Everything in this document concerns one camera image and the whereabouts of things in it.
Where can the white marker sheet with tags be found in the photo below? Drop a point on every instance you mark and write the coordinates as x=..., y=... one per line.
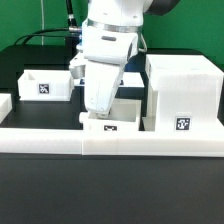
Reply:
x=130, y=79

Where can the white U-shaped fence wall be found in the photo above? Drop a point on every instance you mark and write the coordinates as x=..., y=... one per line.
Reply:
x=48, y=141

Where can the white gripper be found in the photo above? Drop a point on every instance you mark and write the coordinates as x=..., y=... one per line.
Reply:
x=106, y=55

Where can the white drawer cabinet box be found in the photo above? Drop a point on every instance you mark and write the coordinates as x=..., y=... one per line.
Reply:
x=183, y=93

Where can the white drawer with tag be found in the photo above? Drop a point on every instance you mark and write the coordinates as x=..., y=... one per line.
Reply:
x=124, y=116
x=45, y=85

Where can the white drawer front with tag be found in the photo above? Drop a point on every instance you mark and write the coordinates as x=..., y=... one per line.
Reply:
x=124, y=116

